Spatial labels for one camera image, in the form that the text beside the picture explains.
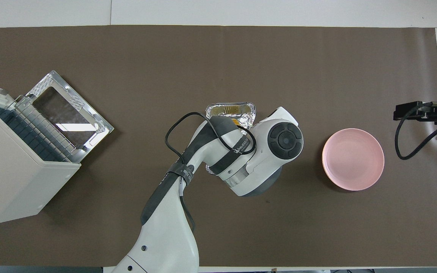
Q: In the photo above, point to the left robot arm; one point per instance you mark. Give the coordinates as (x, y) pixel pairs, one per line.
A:
(173, 235)

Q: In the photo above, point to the glass oven door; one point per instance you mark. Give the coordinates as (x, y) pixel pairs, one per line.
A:
(65, 113)

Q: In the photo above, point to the white toaster oven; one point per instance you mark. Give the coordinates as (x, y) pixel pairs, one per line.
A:
(17, 182)

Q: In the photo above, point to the pink plate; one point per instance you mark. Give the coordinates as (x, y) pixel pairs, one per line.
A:
(353, 159)

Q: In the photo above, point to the aluminium foil tray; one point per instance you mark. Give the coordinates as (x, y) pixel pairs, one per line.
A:
(249, 118)

